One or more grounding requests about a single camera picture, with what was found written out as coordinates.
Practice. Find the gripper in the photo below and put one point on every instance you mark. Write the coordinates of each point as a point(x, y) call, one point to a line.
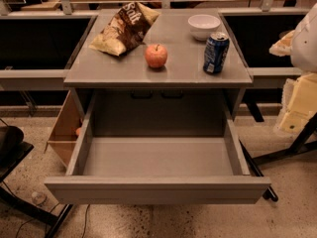
point(305, 45)

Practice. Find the grey top drawer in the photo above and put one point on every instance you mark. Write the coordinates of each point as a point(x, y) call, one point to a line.
point(157, 150)

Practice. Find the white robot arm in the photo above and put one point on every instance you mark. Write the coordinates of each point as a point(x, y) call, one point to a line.
point(300, 44)

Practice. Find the grey drawer cabinet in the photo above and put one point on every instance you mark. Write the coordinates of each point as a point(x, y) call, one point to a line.
point(169, 57)

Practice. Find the black stand right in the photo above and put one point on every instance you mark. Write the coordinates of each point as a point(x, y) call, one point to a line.
point(299, 146)

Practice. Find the black stand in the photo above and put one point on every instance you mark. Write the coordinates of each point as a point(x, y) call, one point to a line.
point(299, 146)
point(19, 181)

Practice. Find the blue soda can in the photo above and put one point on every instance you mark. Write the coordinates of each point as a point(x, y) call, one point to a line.
point(217, 46)

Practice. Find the white bowl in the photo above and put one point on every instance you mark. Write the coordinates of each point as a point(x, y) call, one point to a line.
point(202, 25)

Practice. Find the red apple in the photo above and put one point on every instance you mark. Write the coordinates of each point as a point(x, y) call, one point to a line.
point(156, 55)

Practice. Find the brown salt chip bag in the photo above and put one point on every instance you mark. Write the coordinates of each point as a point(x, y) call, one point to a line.
point(126, 30)

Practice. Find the small orange fruit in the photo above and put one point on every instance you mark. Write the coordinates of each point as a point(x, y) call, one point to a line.
point(77, 131)

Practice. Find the wooden crate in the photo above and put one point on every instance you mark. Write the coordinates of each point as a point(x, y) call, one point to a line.
point(63, 135)

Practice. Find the clear plastic cup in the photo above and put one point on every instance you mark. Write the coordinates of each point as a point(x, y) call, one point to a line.
point(38, 198)

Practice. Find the black stand left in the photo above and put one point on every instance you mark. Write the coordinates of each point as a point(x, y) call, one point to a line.
point(19, 181)

